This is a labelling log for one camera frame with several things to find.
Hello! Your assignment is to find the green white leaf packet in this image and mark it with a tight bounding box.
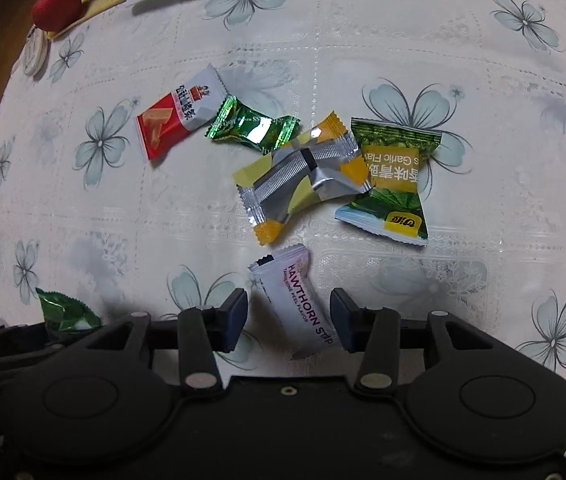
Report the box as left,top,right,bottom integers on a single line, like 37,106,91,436
36,288,103,341

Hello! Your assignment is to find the white hawthorn strip packet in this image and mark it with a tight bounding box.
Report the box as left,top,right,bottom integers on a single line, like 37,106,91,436
248,244,336,360

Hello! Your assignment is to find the green garlic pea packet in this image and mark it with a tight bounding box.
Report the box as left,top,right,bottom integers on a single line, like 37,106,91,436
335,118,441,247

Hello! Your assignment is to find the silver yellow foil packet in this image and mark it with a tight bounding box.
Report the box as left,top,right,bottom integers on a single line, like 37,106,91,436
233,112,371,245

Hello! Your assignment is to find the red white hawthorn packet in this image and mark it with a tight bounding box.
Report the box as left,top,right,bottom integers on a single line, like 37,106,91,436
136,64,228,162

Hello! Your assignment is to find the small green foil candy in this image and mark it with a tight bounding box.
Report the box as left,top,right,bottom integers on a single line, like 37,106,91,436
206,94,299,155

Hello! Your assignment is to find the white floral tablecloth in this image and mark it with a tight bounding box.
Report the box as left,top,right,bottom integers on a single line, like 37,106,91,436
0,0,566,379

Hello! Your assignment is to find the white remote control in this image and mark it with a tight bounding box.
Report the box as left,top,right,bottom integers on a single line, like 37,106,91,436
21,26,50,77

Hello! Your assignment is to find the red apple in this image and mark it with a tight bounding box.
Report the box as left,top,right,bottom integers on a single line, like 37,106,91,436
31,0,83,32

